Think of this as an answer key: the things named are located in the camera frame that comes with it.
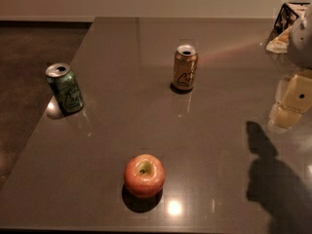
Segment snack bags in basket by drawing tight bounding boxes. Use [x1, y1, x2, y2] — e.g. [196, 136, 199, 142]
[266, 27, 292, 54]

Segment red apple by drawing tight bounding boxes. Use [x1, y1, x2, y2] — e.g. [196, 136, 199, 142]
[124, 154, 165, 199]

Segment black wire basket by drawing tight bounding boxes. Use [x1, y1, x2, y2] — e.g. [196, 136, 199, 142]
[274, 2, 310, 34]

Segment green soda can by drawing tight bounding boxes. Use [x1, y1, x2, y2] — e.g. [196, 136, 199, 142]
[46, 62, 84, 114]

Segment orange soda can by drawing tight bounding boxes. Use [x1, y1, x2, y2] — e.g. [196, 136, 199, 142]
[172, 44, 198, 91]

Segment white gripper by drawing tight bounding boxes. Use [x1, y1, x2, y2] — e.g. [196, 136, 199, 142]
[269, 5, 312, 130]

